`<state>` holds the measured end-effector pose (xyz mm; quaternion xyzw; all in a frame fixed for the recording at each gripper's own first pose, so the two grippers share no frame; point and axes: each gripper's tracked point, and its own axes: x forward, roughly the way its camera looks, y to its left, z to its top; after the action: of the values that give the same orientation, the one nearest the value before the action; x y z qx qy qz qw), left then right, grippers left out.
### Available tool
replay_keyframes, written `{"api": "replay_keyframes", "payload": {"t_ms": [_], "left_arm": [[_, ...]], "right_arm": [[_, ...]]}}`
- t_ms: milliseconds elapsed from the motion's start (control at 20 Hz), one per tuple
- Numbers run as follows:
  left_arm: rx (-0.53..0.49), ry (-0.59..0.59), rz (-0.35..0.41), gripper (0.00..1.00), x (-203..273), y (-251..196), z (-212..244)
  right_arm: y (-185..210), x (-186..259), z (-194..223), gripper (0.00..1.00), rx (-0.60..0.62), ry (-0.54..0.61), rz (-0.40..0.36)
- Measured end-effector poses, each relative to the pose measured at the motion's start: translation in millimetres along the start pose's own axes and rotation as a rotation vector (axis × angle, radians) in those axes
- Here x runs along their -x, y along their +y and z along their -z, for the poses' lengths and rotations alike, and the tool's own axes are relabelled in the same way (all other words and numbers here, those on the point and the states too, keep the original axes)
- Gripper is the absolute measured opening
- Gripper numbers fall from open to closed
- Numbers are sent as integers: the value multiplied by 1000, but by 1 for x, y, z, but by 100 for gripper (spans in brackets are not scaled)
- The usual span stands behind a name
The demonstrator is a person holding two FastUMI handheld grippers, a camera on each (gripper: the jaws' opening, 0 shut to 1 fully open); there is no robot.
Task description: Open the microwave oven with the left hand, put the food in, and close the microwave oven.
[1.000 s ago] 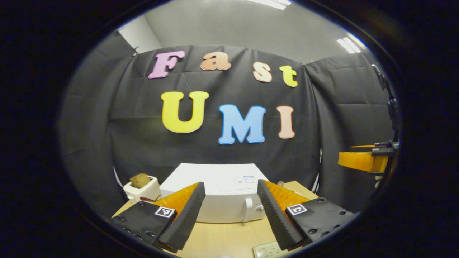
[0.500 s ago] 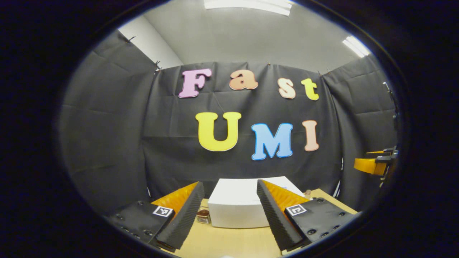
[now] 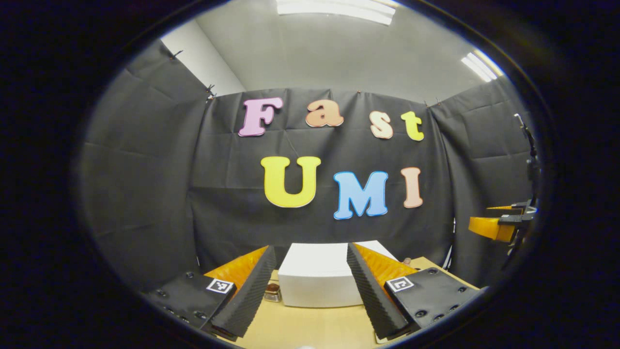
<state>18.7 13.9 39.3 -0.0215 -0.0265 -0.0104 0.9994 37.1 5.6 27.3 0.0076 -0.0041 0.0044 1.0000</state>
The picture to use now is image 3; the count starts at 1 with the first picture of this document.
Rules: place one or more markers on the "small ceiling light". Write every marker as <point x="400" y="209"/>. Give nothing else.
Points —
<point x="482" y="65"/>

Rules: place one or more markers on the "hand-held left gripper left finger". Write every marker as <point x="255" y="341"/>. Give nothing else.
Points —
<point x="249" y="295"/>

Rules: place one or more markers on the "glass holder with brown utensils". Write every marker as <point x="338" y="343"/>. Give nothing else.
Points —
<point x="272" y="293"/>

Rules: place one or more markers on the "dark metal stand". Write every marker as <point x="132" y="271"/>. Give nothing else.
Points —
<point x="532" y="160"/>

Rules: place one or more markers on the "black backdrop cloth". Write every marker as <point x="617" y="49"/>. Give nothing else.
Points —
<point x="145" y="194"/>

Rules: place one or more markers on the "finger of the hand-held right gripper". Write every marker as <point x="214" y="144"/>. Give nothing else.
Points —
<point x="523" y="206"/>
<point x="489" y="228"/>

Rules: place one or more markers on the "white microwave oven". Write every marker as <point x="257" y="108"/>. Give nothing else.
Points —
<point x="315" y="276"/>

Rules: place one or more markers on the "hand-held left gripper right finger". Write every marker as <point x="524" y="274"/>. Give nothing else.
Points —
<point x="373" y="295"/>

